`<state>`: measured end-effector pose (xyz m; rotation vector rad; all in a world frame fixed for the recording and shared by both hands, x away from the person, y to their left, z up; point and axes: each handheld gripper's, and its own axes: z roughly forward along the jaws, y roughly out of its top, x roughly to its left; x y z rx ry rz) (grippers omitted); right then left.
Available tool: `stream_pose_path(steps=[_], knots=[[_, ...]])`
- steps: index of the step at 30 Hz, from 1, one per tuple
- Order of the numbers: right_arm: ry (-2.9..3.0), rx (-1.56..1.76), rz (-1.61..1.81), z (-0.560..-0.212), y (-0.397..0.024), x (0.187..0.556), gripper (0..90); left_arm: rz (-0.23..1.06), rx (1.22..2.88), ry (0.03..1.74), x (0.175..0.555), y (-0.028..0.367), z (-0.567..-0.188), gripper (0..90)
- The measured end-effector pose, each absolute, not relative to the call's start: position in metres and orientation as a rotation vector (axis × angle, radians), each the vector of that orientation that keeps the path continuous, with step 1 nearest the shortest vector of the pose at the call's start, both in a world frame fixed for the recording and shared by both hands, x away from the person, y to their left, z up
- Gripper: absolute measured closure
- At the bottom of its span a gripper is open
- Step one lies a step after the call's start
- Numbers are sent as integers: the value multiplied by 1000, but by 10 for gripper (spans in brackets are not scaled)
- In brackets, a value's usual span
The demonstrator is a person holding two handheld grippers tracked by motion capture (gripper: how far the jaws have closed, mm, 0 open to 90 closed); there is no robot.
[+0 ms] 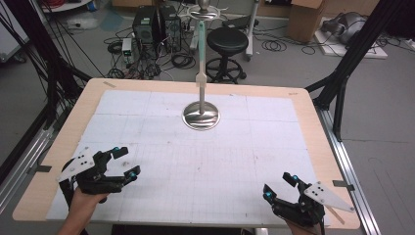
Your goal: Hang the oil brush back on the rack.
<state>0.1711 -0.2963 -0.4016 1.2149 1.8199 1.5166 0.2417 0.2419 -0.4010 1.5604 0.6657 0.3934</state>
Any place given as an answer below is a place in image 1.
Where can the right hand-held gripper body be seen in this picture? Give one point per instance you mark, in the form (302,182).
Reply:
(300,209)

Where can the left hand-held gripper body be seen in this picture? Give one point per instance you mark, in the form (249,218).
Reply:
(94,182)

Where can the metal utensil stand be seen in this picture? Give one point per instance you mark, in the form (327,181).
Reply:
(200,116)

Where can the person's right hand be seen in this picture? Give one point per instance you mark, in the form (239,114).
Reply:
(301,230)

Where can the person's left hand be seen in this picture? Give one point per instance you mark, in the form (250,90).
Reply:
(84,204)

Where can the thin tan stick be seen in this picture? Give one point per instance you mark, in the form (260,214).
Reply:
(336,215)

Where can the black tape piece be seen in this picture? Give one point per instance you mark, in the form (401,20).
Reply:
(42,168)
(344,185)

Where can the white grid mat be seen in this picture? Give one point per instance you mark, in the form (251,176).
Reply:
(195,163)

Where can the tan tape strip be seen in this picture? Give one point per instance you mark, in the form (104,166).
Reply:
(109,84)

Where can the small grey power supply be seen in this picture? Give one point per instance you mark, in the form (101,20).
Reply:
(127,49)

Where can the black computer tower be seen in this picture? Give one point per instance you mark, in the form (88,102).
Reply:
(145,27)
(171,27)

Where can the white flat board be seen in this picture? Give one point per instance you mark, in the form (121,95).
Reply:
(372,52)

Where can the black round stool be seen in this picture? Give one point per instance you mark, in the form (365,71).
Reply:
(227,40)

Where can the white stand pole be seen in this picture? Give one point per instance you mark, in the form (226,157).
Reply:
(252,29)

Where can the cardboard box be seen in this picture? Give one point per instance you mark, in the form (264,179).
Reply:
(305,21)

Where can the grey bag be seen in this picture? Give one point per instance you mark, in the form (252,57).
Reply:
(345,26)

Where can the aluminium rail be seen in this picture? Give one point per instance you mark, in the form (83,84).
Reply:
(345,163)
(23,169)

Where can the black metal frame strut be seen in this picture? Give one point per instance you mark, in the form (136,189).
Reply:
(355,49)
(52,65)

